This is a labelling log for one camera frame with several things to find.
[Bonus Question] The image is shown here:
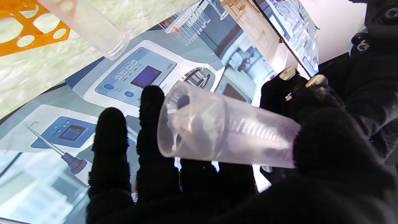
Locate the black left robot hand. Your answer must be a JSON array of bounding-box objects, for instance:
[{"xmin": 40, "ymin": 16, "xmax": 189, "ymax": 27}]
[{"xmin": 261, "ymin": 44, "xmax": 398, "ymax": 159}]

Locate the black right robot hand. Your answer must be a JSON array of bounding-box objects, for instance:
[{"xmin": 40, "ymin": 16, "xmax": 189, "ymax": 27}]
[{"xmin": 86, "ymin": 86, "xmax": 398, "ymax": 224}]

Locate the clear plastic test tube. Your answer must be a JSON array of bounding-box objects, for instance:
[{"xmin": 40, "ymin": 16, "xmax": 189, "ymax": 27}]
[
  {"xmin": 37, "ymin": 0, "xmax": 130, "ymax": 60},
  {"xmin": 156, "ymin": 80, "xmax": 301, "ymax": 169}
]

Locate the orange plastic test tube rack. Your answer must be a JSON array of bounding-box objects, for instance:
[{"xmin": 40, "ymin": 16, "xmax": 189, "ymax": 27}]
[{"xmin": 0, "ymin": 0, "xmax": 71, "ymax": 57}]

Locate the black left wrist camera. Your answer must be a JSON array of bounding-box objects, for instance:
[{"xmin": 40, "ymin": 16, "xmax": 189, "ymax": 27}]
[{"xmin": 348, "ymin": 0, "xmax": 398, "ymax": 56}]

